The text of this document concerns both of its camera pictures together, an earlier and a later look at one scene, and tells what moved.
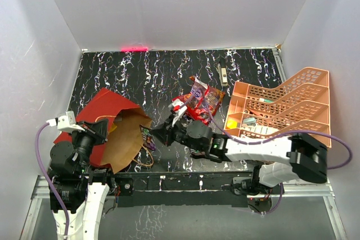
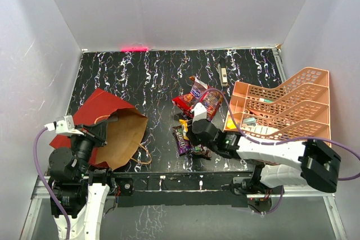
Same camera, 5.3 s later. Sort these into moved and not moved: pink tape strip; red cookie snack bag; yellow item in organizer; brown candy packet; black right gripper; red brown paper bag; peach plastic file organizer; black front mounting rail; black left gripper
Moved: black right gripper; brown candy packet; red brown paper bag
Not moved: yellow item in organizer; black front mounting rail; red cookie snack bag; pink tape strip; black left gripper; peach plastic file organizer
